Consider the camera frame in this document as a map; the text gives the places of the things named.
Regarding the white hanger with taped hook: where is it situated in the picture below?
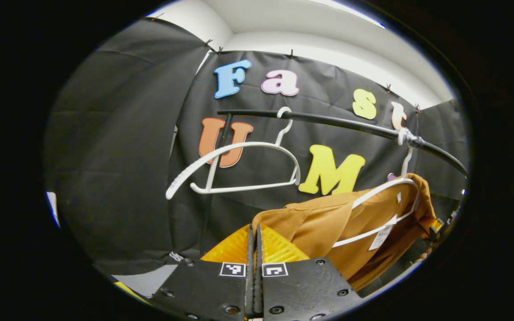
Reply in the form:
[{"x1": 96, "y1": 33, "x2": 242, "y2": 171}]
[{"x1": 332, "y1": 128, "x2": 420, "y2": 248}]

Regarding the black metal clothes rack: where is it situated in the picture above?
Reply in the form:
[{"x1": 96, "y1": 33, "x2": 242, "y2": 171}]
[{"x1": 199, "y1": 109, "x2": 468, "y2": 257}]

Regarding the brown collared shirt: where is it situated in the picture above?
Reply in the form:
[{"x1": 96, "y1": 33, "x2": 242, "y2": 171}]
[{"x1": 252, "y1": 173, "x2": 438, "y2": 292}]

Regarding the black backdrop cloth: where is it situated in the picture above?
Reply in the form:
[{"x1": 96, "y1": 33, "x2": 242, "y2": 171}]
[{"x1": 43, "y1": 18, "x2": 471, "y2": 277}]

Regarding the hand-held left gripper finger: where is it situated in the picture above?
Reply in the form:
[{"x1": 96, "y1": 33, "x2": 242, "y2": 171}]
[
  {"x1": 255, "y1": 224, "x2": 365, "y2": 321},
  {"x1": 150, "y1": 224, "x2": 254, "y2": 321}
]

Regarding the white empty plastic hanger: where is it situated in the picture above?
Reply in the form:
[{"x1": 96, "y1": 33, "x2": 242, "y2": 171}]
[{"x1": 166, "y1": 107, "x2": 301, "y2": 200}]

